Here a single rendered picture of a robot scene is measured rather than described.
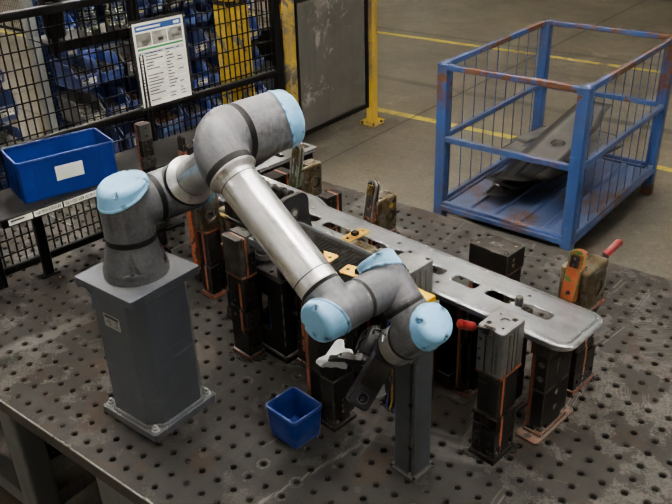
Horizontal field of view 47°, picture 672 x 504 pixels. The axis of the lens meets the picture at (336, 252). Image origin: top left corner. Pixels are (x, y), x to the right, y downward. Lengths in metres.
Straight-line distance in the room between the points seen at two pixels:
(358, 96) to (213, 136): 4.51
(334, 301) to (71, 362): 1.21
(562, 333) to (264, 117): 0.81
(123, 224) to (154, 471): 0.58
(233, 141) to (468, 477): 0.93
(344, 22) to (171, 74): 2.86
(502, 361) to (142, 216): 0.84
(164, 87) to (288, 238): 1.64
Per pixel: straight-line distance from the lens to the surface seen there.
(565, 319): 1.85
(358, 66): 5.81
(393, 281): 1.34
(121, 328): 1.86
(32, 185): 2.51
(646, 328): 2.43
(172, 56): 2.88
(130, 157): 2.77
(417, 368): 1.64
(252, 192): 1.34
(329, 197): 2.42
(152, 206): 1.77
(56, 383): 2.27
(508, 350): 1.71
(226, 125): 1.40
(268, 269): 2.09
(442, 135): 4.14
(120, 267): 1.81
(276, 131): 1.46
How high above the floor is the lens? 1.99
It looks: 28 degrees down
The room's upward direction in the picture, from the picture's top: 2 degrees counter-clockwise
